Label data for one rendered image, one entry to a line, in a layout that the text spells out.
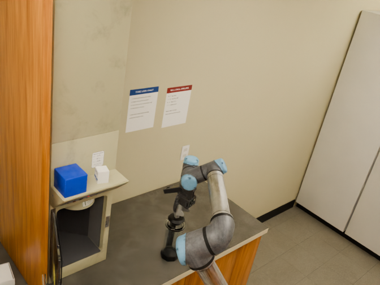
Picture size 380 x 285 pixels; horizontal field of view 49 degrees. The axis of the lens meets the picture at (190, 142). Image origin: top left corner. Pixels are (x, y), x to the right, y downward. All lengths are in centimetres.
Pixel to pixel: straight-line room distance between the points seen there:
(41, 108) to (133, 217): 125
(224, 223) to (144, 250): 86
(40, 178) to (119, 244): 87
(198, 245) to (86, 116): 69
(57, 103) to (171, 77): 105
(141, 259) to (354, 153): 263
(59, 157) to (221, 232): 73
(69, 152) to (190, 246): 63
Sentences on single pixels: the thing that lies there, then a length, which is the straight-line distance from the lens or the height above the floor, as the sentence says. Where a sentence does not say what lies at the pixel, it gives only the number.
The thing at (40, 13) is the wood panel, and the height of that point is 224.
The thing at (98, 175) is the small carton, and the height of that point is 156.
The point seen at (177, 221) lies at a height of 121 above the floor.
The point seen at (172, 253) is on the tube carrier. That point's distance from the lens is 233.
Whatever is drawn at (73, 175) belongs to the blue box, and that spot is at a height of 160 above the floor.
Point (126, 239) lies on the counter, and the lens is 247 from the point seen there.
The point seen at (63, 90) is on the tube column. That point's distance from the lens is 167.
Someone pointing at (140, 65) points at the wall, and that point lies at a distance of 239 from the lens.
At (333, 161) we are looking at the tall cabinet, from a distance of 447.
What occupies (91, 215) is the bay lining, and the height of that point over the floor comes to 117.
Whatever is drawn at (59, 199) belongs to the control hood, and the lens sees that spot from 181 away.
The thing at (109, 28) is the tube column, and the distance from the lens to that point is 169.
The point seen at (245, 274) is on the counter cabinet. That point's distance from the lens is 304.
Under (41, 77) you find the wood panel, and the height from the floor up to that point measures 203.
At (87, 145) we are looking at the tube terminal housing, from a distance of 184.
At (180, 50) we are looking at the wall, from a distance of 255.
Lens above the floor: 255
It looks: 27 degrees down
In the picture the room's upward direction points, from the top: 11 degrees clockwise
